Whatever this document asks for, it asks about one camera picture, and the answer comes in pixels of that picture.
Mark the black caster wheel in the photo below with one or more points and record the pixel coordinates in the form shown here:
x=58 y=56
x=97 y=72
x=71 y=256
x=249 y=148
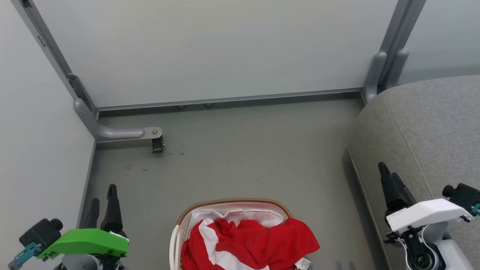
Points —
x=158 y=144

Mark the red and white garment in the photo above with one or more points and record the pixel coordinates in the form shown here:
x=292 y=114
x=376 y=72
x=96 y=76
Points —
x=262 y=243

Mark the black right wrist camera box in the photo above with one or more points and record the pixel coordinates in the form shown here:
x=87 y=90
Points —
x=464 y=197

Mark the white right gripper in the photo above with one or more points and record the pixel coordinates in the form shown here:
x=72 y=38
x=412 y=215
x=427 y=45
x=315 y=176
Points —
x=423 y=213

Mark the grey double partition post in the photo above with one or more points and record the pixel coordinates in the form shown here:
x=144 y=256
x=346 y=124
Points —
x=393 y=45

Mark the grey partition bottom rail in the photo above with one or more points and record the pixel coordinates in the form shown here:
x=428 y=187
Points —
x=225 y=99

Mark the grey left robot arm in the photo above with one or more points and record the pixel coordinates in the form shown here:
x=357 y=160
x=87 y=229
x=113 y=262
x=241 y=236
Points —
x=80 y=262

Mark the grey partition foot with plate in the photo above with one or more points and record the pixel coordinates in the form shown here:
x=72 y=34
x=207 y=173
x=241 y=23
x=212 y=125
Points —
x=108 y=132

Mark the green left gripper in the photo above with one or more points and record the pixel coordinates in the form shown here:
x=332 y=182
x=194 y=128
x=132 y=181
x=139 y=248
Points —
x=86 y=242

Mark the grey partition post with hinge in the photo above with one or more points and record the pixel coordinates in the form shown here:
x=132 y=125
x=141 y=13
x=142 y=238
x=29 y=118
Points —
x=52 y=56

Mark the white wicker-rimmed laundry basket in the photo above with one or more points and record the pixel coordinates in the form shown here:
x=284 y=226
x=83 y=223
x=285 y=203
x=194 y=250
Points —
x=176 y=240

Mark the grey fabric sofa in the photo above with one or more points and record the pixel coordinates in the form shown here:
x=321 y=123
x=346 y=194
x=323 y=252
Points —
x=423 y=127

